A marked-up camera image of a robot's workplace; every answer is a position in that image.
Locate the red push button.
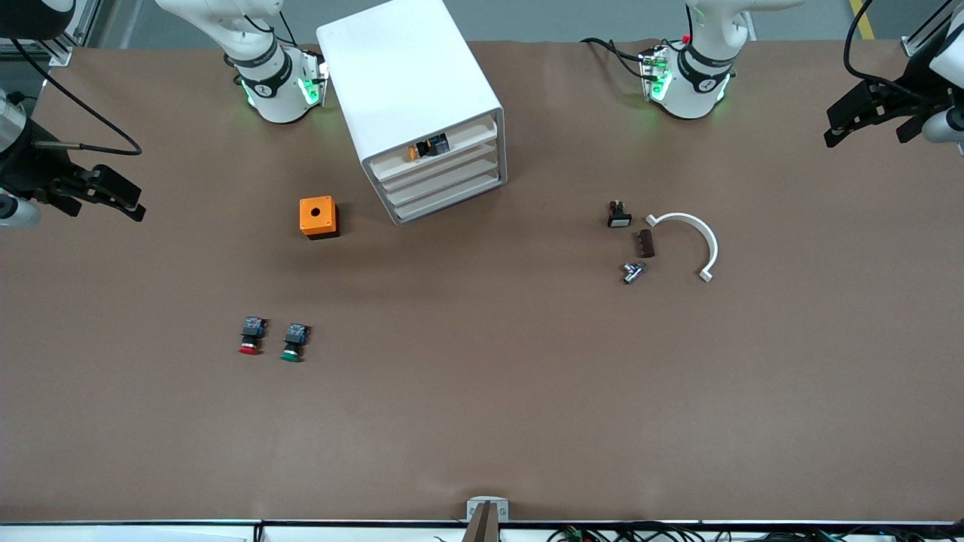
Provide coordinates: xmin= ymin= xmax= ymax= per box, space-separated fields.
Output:
xmin=238 ymin=316 xmax=267 ymax=356

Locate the white plastic drawer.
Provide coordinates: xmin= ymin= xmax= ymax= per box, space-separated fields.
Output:
xmin=392 ymin=173 xmax=504 ymax=225
xmin=386 ymin=158 xmax=502 ymax=209
xmin=371 ymin=113 xmax=499 ymax=181
xmin=379 ymin=143 xmax=499 ymax=195

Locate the green push button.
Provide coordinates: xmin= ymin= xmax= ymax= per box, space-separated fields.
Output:
xmin=280 ymin=323 xmax=311 ymax=363

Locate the white drawer cabinet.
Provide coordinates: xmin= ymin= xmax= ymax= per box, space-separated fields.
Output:
xmin=316 ymin=0 xmax=507 ymax=227

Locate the orange box with hole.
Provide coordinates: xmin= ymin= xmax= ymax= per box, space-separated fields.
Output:
xmin=299 ymin=196 xmax=340 ymax=241

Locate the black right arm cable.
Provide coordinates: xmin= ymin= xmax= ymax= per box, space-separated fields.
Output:
xmin=8 ymin=38 xmax=143 ymax=157

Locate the aluminium frame profile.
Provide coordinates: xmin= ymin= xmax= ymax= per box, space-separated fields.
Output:
xmin=900 ymin=0 xmax=964 ymax=59
xmin=45 ymin=0 xmax=102 ymax=67

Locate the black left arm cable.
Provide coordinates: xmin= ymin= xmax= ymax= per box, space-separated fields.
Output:
xmin=843 ymin=0 xmax=938 ymax=85

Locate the white curved bracket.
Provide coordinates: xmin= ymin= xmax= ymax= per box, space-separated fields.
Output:
xmin=645 ymin=212 xmax=720 ymax=284

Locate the black arm base cable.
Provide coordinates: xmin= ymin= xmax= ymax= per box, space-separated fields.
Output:
xmin=580 ymin=36 xmax=648 ymax=81

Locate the black cable bundle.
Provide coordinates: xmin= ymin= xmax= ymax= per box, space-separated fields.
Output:
xmin=546 ymin=523 xmax=964 ymax=542

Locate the grey metal bracket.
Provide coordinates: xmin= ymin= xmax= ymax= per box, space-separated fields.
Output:
xmin=466 ymin=496 xmax=510 ymax=522

